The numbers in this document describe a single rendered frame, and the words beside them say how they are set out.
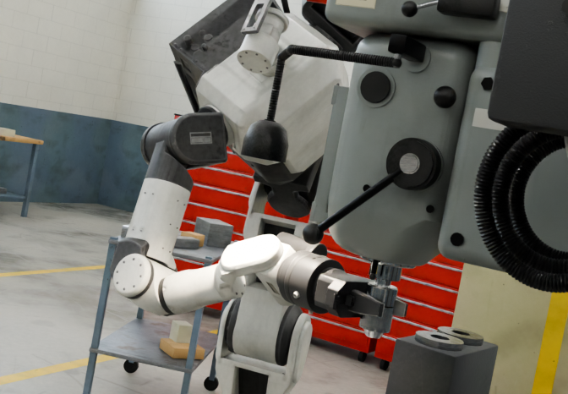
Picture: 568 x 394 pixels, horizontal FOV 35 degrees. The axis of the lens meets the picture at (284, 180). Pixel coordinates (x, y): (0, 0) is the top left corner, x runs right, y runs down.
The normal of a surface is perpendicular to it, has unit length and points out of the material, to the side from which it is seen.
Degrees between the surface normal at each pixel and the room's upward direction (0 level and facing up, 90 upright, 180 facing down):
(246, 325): 80
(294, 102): 85
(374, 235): 118
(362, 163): 90
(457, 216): 90
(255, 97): 57
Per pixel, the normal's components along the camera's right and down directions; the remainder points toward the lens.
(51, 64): 0.88, 0.18
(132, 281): -0.47, -0.36
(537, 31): -0.44, -0.04
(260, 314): -0.27, -0.17
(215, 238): 0.44, 0.13
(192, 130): 0.54, -0.08
